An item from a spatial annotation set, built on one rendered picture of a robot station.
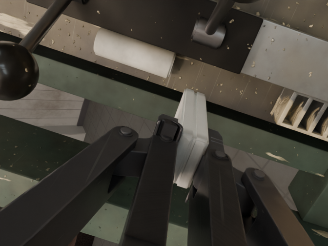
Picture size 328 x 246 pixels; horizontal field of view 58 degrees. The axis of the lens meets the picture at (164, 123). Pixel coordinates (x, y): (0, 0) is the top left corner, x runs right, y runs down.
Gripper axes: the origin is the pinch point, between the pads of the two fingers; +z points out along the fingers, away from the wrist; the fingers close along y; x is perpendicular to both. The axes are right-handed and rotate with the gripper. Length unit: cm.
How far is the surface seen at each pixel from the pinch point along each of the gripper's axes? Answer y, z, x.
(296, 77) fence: 9.1, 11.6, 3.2
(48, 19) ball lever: -11.8, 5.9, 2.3
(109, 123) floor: -50, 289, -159
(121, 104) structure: -6.9, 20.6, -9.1
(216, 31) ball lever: 0.6, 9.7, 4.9
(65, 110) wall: -114, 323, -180
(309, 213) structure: 23.3, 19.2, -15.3
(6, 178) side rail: -16.2, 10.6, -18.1
